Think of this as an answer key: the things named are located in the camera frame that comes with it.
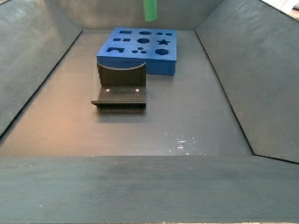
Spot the black cradle fixture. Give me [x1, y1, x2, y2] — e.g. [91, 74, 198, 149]
[91, 63, 147, 108]

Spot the blue shape sorter block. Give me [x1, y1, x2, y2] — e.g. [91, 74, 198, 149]
[96, 27, 176, 75]

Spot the green oval cylinder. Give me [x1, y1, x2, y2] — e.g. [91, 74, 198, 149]
[143, 0, 158, 22]

